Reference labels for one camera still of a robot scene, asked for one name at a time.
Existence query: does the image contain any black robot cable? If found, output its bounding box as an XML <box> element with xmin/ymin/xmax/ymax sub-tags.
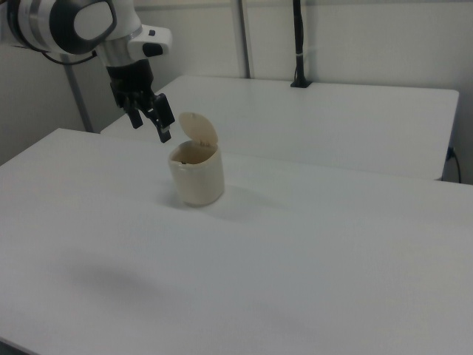
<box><xmin>39</xmin><ymin>50</ymin><xmax>99</xmax><ymax>68</ymax></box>

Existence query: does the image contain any black power cable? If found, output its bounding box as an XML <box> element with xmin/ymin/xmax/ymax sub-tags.
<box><xmin>447</xmin><ymin>146</ymin><xmax>463</xmax><ymax>183</ymax></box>

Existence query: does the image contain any cream ceramic cup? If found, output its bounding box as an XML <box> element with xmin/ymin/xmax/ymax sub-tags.
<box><xmin>168</xmin><ymin>141</ymin><xmax>225</xmax><ymax>208</ymax></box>

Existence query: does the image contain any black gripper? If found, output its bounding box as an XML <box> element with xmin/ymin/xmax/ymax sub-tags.
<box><xmin>106</xmin><ymin>58</ymin><xmax>176</xmax><ymax>143</ymax></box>

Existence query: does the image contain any black camera stand pole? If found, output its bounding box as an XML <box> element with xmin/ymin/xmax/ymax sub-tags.
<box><xmin>290</xmin><ymin>0</ymin><xmax>313</xmax><ymax>89</ymax></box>

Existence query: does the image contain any grey aluminium wall post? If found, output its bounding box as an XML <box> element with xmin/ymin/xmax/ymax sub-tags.
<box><xmin>63</xmin><ymin>63</ymin><xmax>94</xmax><ymax>133</ymax></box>

